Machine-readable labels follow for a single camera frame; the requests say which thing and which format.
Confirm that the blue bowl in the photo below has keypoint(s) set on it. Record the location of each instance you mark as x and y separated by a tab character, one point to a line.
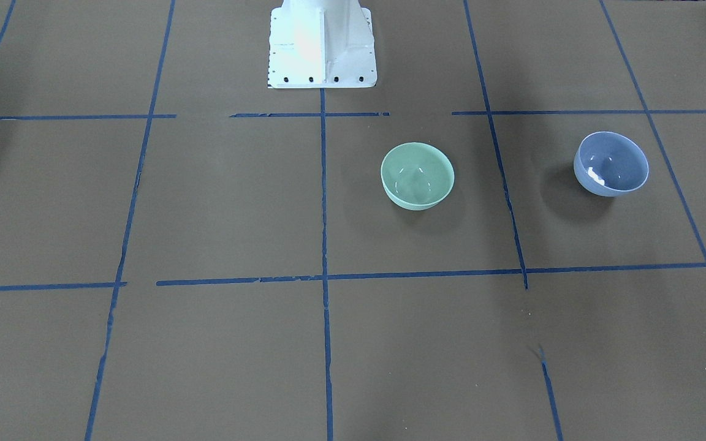
609	164

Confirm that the green bowl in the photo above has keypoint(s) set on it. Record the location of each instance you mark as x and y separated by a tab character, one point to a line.
416	176

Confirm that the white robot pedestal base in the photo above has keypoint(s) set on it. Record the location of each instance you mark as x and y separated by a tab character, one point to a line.
321	45

